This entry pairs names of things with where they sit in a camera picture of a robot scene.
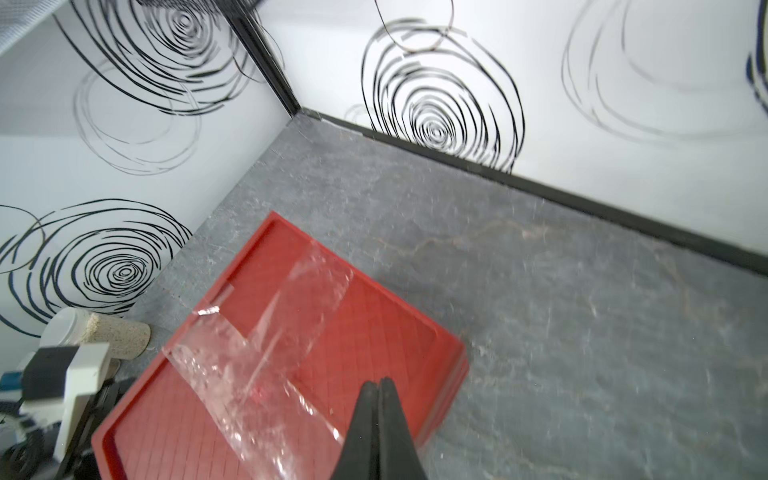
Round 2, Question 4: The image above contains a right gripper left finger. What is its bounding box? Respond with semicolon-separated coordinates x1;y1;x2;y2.
330;381;380;480

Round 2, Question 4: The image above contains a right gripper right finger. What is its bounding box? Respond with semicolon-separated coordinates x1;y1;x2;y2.
377;377;427;480

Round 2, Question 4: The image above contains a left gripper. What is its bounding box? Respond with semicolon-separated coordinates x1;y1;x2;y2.
55;377;135;480

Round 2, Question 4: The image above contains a red drawer cabinet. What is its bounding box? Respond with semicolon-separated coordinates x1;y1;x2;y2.
92;213;469;479

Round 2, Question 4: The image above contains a translucent plastic cup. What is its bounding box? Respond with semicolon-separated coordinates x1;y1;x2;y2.
39;307;151;360

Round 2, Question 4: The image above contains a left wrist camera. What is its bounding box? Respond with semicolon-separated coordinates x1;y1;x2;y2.
1;343;111;462

